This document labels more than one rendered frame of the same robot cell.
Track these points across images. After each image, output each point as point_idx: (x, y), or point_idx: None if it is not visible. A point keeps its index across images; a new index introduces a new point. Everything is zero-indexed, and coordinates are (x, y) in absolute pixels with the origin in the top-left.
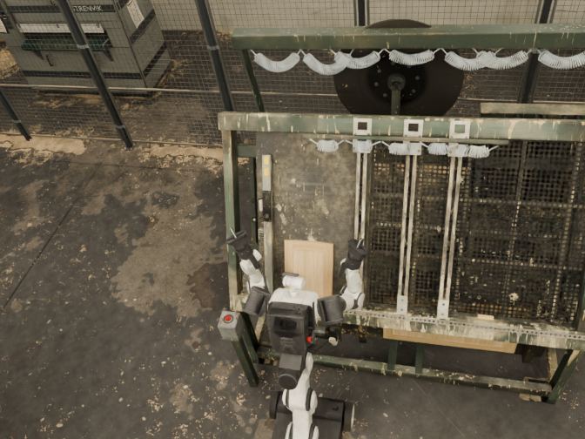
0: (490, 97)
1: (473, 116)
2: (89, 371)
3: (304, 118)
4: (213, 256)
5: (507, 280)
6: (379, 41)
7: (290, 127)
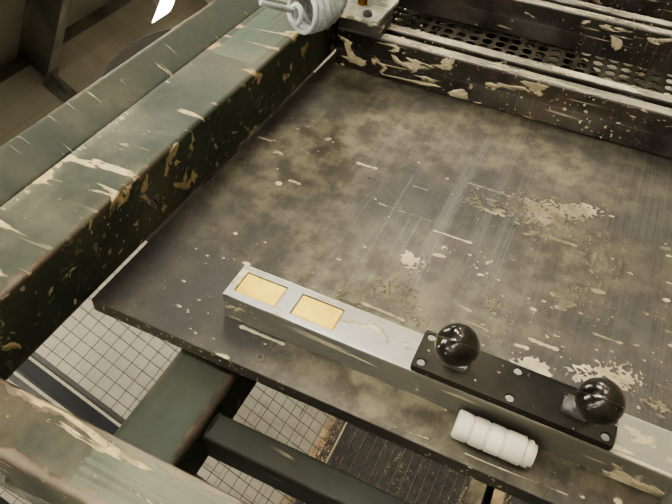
0: (387, 461)
1: (407, 478)
2: None
3: (184, 77)
4: None
5: None
6: (143, 71)
7: (181, 115)
